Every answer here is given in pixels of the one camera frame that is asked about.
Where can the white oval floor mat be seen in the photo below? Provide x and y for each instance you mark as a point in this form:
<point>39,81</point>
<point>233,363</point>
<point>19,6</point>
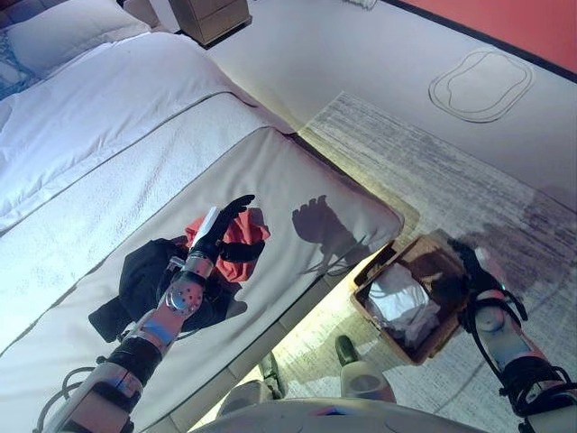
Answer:
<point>482,85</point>

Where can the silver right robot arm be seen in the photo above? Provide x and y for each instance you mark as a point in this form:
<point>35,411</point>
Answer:
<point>509,343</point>

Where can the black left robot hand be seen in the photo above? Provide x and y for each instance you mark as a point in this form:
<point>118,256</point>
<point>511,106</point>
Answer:
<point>212,239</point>

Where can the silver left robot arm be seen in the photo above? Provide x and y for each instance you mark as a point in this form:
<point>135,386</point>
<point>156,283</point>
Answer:
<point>176,297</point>

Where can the black garment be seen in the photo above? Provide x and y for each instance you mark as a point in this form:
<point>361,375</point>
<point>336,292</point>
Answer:
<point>140,275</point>

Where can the white duvet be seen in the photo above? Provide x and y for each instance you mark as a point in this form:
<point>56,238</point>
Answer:
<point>112,113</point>

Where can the white pillow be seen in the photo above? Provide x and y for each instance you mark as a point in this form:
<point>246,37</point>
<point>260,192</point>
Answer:
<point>67,31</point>

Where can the red garment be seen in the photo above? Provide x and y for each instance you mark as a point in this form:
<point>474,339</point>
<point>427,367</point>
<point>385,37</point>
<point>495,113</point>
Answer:
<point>248,230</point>

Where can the grey robot torso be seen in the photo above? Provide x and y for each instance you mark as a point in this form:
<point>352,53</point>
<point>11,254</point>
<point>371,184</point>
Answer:
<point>338,419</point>

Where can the padded grey headboard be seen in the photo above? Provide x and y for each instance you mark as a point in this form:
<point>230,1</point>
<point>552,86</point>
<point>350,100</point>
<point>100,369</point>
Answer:
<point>137,11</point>

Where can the bed with beige cover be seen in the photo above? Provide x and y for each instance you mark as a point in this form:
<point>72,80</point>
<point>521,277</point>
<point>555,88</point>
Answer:
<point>293,180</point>

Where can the white garment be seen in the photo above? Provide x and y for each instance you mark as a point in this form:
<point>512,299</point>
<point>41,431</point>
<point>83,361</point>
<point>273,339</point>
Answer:
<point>396,297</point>

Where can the patterned throw pillow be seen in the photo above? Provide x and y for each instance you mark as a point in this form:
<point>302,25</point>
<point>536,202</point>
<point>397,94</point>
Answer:
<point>11,63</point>

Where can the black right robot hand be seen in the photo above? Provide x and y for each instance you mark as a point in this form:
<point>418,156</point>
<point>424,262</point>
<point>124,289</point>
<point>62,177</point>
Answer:
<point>471,266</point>

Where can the white curtain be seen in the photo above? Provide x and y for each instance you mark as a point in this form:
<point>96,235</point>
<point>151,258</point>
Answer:
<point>360,3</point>

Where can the brown woven laundry basket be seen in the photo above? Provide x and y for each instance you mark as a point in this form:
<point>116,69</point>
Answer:
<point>428,266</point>

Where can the silver right robot leg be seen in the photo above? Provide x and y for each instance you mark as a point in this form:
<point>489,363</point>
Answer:
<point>360,383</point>

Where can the brown wooden nightstand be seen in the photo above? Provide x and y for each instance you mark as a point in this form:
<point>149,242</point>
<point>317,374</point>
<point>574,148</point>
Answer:
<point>212,18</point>

